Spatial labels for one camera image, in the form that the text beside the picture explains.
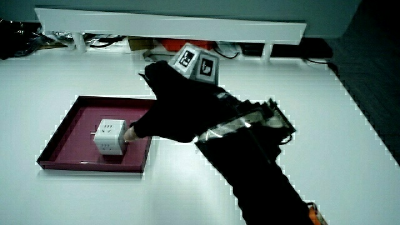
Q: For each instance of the white shelf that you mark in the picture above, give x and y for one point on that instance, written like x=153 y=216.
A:
x=156 y=26

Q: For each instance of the orange box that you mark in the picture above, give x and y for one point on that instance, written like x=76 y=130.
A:
x=175 y=44

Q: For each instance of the person's right hand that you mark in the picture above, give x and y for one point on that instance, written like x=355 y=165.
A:
x=178 y=109

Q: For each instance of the black box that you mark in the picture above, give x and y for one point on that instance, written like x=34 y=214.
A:
x=312 y=48

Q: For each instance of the brown cardboard box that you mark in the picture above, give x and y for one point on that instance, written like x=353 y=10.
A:
x=140 y=43

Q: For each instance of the white cube socket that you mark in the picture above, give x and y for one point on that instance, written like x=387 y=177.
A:
x=109 y=137

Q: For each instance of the maroon tray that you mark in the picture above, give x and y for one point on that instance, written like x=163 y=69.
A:
x=72 y=147

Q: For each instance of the black plastic bag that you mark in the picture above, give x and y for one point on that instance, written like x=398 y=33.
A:
x=15 y=37

